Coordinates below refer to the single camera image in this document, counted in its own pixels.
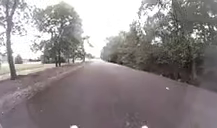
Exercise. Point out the grey asphalt path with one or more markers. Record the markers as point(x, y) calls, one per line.
point(112, 96)

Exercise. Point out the group of trees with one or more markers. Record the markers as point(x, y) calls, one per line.
point(59, 30)

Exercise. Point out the row of trees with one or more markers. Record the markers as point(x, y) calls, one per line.
point(169, 43)

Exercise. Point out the robot's own part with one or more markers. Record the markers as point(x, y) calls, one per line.
point(144, 126)
point(73, 126)

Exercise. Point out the bare brown earth verge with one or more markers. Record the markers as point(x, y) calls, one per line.
point(26, 81)

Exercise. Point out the grass field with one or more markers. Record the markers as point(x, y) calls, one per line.
point(22, 67)

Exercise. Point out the pale gravel strip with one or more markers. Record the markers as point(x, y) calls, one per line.
point(26, 93)

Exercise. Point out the bush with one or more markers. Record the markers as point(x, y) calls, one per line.
point(18, 59)

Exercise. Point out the tree with leaning trunk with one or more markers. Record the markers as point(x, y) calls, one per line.
point(9, 56)

